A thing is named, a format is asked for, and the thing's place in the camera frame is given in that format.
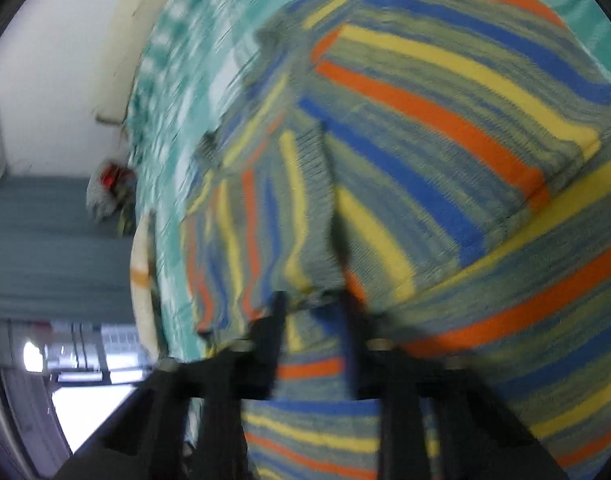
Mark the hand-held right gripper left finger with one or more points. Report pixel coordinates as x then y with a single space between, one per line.
265 340

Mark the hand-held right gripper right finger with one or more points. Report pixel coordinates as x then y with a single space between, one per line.
358 340

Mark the striped knit sweater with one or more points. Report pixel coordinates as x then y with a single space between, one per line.
435 135

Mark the pile of clothes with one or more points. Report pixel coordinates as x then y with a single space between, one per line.
110 185

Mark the striped cream pillow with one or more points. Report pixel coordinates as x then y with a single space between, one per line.
143 280

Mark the window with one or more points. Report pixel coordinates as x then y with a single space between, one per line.
70 365

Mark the grey curtain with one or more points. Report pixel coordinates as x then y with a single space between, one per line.
50 245

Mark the teal checked bed blanket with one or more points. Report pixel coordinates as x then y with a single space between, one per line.
185 60

